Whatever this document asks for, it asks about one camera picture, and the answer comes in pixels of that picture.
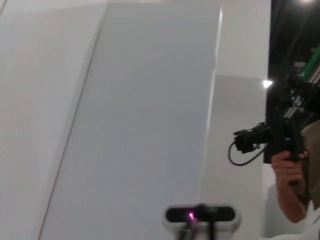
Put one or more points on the bystander bare hand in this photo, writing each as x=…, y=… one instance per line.
x=285, y=170

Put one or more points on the black handheld video camera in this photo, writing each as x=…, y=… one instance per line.
x=280, y=135

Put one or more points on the bystander bare forearm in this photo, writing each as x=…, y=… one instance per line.
x=292, y=202

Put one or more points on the bystander olive garment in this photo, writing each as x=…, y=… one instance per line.
x=312, y=155

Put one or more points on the bright ceiling lamp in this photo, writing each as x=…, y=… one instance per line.
x=267, y=83

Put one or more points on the green overhead beam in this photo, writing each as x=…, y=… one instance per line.
x=311, y=63

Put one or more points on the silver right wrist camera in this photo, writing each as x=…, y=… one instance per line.
x=175, y=215

